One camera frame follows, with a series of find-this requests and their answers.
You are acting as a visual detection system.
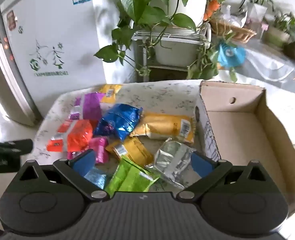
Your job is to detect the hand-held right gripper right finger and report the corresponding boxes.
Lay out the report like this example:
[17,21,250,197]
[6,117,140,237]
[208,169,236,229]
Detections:
[176,152,271,203]

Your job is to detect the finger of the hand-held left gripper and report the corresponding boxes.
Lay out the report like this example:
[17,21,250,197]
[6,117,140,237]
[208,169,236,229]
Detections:
[0,139,34,156]

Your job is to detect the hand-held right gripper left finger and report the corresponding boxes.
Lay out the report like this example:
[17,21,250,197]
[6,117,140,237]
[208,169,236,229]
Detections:
[17,149,109,202]

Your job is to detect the orange snack packet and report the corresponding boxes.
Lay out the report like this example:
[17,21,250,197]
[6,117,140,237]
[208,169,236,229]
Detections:
[47,119,94,153]

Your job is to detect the silver foil snack packet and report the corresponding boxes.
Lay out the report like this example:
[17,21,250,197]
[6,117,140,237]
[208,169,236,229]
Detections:
[145,138,196,189]

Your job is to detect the green snack packet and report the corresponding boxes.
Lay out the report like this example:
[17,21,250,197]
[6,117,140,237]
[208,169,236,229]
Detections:
[104,155,160,198]

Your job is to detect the cardboard box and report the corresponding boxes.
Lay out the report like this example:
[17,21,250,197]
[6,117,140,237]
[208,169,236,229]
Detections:
[195,80,295,224]

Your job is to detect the large yellow snack packet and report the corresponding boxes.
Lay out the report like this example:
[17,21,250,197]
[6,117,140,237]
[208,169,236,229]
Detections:
[130,112,196,145]

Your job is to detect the light blue snack packet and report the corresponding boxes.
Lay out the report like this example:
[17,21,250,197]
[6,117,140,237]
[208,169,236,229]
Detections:
[84,166,108,189]

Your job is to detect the pink snack packet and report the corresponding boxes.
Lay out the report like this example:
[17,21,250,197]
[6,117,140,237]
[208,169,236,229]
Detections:
[67,136,109,165]

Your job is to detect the blue foil snack packet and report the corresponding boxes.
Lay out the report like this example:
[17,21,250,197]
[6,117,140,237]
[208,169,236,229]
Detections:
[94,103,143,142]

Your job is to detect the purple snack packet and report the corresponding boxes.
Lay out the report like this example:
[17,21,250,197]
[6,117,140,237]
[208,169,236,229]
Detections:
[68,92,106,122]

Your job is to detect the small yellow barcode packet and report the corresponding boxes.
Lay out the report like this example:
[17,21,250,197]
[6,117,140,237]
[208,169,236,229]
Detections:
[99,84,124,104]

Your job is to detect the wide white plant pot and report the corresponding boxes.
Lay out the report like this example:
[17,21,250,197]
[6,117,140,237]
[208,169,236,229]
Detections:
[152,36,205,67]

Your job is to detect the white refrigerator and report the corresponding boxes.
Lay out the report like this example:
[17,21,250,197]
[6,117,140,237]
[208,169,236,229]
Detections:
[0,0,107,105]

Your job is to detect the table with plastic cover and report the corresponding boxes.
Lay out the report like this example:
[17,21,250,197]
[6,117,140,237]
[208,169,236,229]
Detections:
[237,37,295,90]

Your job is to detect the white metal plant rack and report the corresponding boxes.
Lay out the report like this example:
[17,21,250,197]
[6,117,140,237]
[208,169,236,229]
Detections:
[131,22,213,83]

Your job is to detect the wicker basket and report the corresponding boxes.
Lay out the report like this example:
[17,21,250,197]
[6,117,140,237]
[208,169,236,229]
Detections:
[209,17,257,43]

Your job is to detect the dark brown pot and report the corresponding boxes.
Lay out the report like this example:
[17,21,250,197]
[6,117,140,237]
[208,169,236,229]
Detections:
[284,40,295,59]

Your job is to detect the plant in green pot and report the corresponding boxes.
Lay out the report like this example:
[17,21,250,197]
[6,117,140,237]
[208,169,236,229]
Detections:
[264,12,295,49]

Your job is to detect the clear plastic bag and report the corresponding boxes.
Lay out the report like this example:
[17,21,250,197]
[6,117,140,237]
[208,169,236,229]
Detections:
[220,5,248,28]

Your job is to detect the orange toy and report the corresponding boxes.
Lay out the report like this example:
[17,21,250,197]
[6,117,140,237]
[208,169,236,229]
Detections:
[203,0,221,22]

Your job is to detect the round white plant pot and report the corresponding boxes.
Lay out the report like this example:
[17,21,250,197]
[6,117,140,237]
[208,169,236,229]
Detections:
[162,0,210,28]

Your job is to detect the plant in square white pot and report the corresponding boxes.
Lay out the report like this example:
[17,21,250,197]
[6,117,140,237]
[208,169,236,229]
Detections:
[226,0,285,27]

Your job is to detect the green pothos plant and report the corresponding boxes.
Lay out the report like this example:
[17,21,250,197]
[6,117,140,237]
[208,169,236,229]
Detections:
[94,0,238,83]

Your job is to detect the grey door frame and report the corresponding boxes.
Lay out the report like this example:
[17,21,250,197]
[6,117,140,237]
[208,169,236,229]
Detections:
[0,0,43,127]

